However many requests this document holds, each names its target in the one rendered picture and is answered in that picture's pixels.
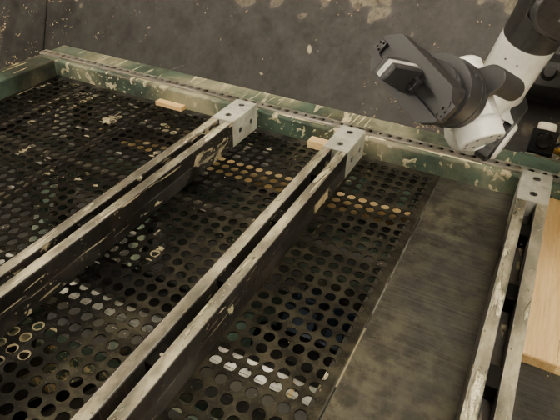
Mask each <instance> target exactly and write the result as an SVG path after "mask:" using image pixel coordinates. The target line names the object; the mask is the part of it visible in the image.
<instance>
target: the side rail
mask: <svg viewBox="0 0 560 420"><path fill-rule="evenodd" d="M54 63H55V62H54V61H53V60H51V59H47V58H44V57H38V56H35V57H31V58H29V59H27V60H24V61H21V62H18V63H16V64H13V65H11V66H9V67H5V68H3V69H0V100H2V99H4V98H7V97H10V96H12V95H13V94H15V93H19V92H21V91H23V90H25V89H27V88H30V87H32V86H35V85H37V84H39V83H42V82H44V81H47V80H48V79H50V78H54V77H56V76H57V73H56V69H55V65H54Z"/></svg>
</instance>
